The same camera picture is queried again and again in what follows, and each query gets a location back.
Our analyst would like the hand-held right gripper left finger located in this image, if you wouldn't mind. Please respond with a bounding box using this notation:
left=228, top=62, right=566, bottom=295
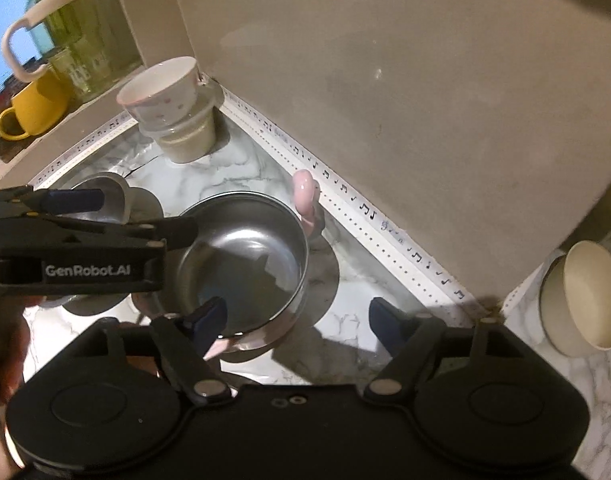
left=88, top=296, right=234, bottom=406

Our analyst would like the white floral cup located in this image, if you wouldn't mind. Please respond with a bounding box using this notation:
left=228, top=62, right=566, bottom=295
left=116, top=56, right=202, bottom=127

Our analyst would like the person's left hand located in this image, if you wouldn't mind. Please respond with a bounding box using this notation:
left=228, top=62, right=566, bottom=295
left=0, top=294, right=34, bottom=404

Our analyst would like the clear plastic container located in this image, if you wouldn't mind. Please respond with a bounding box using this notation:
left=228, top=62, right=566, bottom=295
left=138, top=82, right=224, bottom=165

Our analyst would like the yellow mug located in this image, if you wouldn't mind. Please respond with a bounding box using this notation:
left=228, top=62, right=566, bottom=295
left=0, top=67, right=71, bottom=141

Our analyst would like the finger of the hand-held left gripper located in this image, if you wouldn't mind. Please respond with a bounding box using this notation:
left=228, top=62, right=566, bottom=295
left=0, top=185, right=105, bottom=223
left=15, top=216, right=199, bottom=255

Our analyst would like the pink bowl with steel liner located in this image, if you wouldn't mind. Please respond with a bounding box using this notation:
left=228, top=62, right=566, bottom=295
left=132, top=169, right=321, bottom=357

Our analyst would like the cream bowl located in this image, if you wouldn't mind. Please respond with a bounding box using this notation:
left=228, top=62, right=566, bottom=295
left=539, top=239, right=611, bottom=357

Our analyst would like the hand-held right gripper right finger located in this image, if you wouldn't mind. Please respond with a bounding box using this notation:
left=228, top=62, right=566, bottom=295
left=365, top=296, right=509, bottom=404

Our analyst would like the green glass pitcher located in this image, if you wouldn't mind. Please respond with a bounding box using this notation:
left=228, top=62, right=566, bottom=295
left=0, top=0, right=144, bottom=107

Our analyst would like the frosted window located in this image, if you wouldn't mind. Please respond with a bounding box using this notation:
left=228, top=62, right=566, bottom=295
left=0, top=0, right=42, bottom=92

